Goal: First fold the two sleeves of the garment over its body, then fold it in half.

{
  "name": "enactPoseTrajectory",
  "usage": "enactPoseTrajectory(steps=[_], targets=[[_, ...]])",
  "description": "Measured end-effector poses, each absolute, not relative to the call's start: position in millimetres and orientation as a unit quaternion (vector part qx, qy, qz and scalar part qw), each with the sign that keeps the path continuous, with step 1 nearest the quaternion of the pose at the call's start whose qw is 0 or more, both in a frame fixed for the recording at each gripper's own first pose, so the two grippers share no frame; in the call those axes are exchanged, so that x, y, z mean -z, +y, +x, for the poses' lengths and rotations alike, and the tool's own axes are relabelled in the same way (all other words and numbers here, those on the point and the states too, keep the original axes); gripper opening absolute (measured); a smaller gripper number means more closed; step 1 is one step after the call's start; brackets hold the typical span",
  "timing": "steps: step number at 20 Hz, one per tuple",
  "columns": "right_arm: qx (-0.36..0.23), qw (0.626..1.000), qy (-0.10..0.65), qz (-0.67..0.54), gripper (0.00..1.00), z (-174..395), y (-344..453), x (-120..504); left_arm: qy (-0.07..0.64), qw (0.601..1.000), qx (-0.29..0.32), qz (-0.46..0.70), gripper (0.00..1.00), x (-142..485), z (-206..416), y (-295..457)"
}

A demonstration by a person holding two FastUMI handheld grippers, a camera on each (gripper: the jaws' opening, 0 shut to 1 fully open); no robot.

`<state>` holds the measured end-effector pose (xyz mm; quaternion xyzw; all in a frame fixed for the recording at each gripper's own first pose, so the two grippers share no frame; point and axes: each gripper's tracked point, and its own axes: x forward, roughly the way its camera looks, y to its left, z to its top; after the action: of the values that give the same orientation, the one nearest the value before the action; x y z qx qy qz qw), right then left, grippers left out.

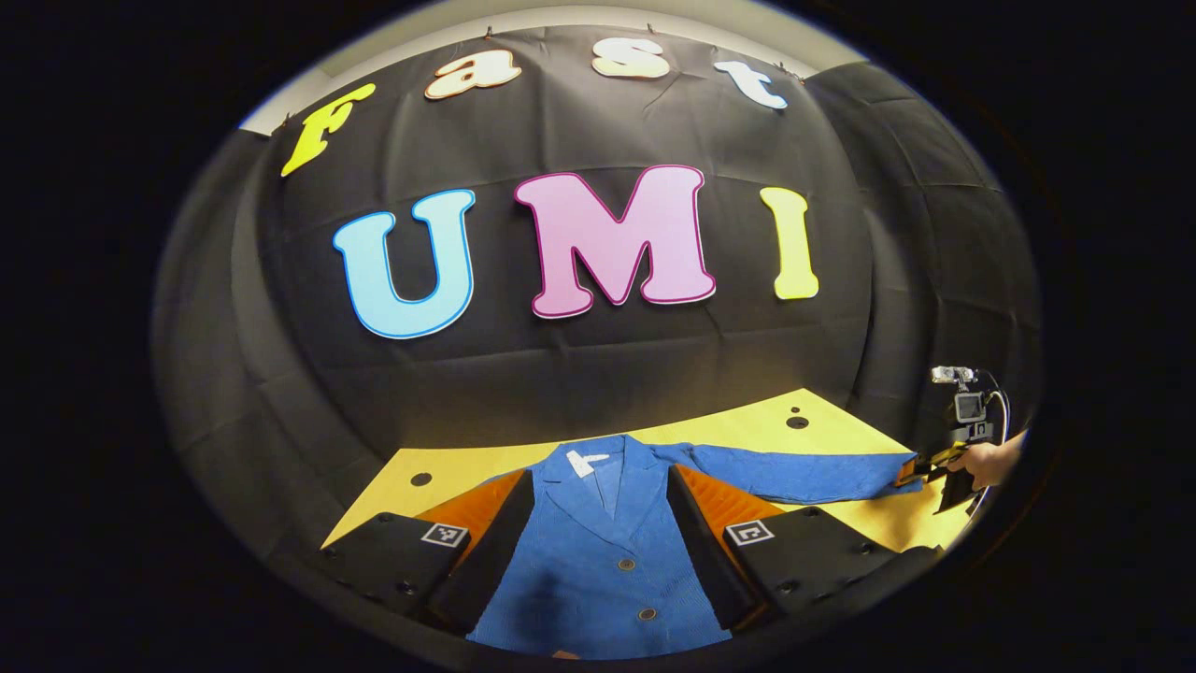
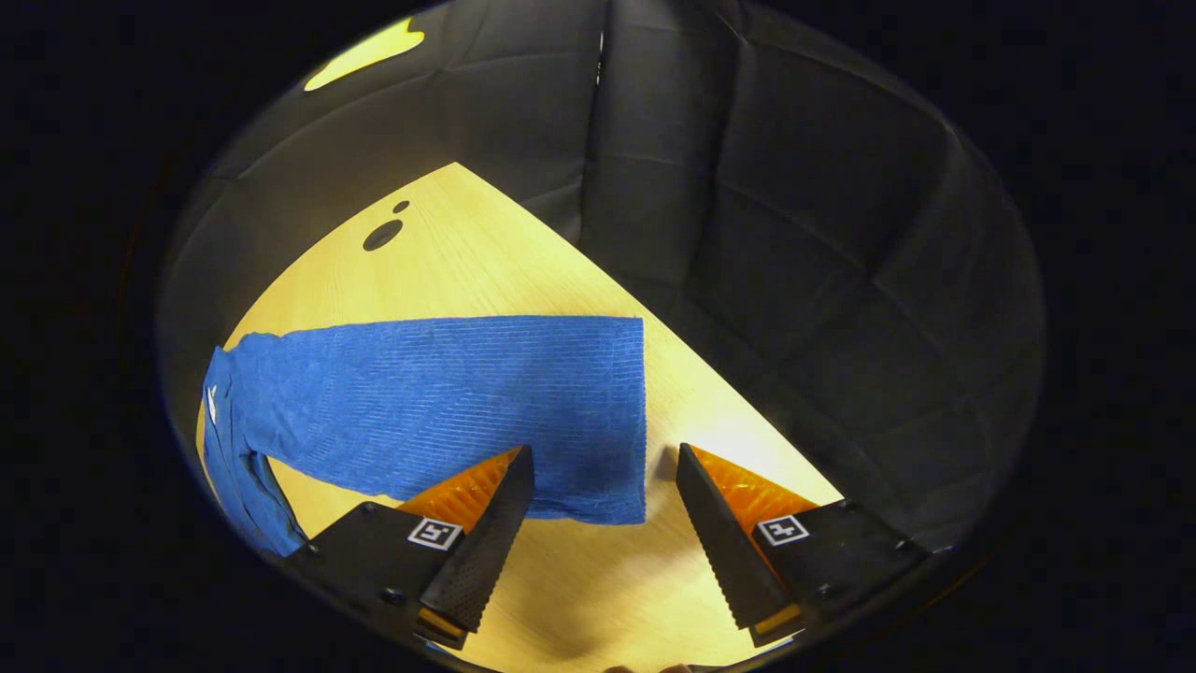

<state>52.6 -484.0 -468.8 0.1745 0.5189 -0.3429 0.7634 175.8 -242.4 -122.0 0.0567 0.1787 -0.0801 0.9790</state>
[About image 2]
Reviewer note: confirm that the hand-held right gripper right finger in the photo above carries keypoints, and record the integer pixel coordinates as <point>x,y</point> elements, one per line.
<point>724,551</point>

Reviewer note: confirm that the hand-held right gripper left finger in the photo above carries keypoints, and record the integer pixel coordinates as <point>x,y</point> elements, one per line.
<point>481,551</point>

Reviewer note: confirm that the black backdrop cloth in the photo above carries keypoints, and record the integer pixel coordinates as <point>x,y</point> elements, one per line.
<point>794,234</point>

